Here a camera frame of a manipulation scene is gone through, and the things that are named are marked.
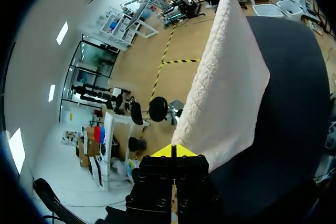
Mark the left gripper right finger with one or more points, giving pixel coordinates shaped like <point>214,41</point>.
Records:
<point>193,179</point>

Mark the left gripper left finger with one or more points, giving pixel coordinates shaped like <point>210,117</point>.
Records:
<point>155,176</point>

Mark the fluffy white towel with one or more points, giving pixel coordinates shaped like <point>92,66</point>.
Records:
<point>223,82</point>

